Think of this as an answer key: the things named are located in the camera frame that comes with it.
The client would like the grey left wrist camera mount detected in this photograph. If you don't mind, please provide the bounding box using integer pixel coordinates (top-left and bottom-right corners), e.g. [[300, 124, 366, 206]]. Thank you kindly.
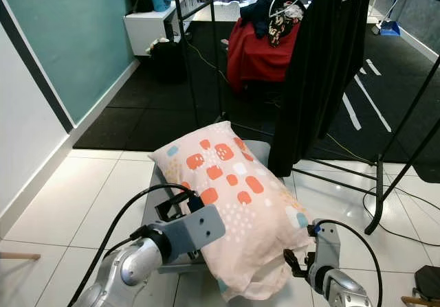
[[165, 205, 226, 258]]

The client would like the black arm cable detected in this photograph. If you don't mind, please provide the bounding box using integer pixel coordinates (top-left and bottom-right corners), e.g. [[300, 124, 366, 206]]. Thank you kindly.
[[67, 183, 197, 307], [313, 219, 384, 307]]

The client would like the black floor cable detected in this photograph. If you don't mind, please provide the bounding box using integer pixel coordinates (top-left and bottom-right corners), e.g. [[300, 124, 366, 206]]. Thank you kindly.
[[362, 187, 440, 247]]

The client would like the black metal clothes rack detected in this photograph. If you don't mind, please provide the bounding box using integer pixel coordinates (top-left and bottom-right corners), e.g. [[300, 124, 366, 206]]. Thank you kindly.
[[172, 0, 440, 236]]

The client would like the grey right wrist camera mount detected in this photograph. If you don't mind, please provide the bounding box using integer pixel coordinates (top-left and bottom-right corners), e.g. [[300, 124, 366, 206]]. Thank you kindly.
[[309, 219, 341, 273]]

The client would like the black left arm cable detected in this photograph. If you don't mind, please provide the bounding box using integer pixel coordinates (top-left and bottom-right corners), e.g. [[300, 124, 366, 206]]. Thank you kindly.
[[67, 183, 197, 307]]

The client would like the black stool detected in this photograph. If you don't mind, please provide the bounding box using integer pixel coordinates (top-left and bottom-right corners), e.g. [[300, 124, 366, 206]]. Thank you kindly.
[[402, 266, 440, 307]]

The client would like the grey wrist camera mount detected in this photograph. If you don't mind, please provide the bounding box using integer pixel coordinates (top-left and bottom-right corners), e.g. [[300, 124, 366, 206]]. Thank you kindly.
[[309, 219, 341, 273], [165, 205, 226, 258]]

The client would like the black hanging garment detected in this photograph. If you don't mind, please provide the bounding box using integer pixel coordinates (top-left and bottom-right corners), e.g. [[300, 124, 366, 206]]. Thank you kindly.
[[267, 0, 373, 179]]

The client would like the dark clothes pile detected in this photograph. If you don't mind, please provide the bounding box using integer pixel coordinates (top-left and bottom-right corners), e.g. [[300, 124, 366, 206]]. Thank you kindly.
[[241, 0, 307, 47]]

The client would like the black floor mat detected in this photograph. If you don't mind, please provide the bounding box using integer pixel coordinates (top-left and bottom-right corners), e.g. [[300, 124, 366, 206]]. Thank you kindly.
[[72, 1, 440, 184]]

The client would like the blue dustpan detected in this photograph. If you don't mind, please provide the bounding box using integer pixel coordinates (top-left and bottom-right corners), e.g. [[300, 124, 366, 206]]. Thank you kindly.
[[378, 20, 401, 36]]

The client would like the black duffel bag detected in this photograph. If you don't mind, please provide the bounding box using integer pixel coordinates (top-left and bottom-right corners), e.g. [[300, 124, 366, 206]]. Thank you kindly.
[[148, 38, 188, 82]]

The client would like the peach pillow with orange squares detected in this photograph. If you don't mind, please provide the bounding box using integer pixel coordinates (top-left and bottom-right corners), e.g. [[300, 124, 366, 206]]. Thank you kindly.
[[149, 120, 317, 302]]

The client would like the wooden stick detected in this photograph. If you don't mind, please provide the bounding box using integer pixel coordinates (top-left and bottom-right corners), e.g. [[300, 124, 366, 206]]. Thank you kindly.
[[0, 252, 41, 261]]

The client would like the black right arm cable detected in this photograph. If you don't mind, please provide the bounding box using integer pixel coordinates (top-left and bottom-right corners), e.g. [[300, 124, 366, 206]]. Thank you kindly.
[[313, 219, 384, 307]]

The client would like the white low shelf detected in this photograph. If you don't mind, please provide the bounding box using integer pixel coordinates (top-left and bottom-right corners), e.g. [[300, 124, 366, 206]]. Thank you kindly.
[[124, 1, 190, 57]]

